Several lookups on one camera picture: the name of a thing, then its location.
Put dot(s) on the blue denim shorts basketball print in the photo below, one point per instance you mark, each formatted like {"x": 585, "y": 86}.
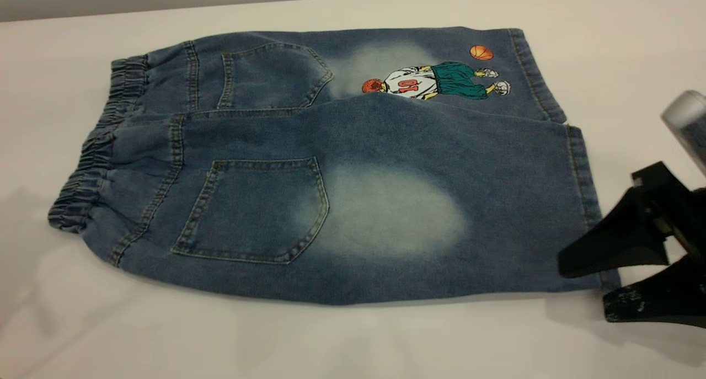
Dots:
{"x": 386, "y": 147}

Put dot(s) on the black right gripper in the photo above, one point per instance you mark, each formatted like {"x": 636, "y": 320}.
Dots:
{"x": 681, "y": 213}

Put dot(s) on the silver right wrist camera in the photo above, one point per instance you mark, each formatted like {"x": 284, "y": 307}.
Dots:
{"x": 689, "y": 119}

